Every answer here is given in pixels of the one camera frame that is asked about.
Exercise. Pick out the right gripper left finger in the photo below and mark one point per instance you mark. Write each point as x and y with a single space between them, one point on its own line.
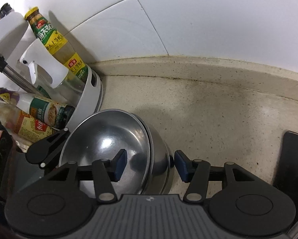
105 172

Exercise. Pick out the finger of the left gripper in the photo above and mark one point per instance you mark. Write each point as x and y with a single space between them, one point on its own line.
46 152

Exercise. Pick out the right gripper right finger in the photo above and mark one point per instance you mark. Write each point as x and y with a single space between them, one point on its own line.
194 172

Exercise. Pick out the steel bowl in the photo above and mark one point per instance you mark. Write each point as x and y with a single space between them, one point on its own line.
101 136
148 161
162 173

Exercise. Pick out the clear yellow cap bottle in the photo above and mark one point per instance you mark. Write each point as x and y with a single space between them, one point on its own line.
23 124

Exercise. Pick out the green label small bottle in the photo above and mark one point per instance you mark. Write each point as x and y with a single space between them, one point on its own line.
48 111

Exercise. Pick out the white round condiment tray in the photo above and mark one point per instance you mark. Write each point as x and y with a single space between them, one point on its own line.
12 29

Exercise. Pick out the white spray bottle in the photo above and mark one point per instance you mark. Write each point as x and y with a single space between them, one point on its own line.
60 78

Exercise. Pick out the black induction cooktop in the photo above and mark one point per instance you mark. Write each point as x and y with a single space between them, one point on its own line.
286 177

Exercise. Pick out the yellow cap sauce bottle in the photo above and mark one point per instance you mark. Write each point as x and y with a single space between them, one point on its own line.
56 44

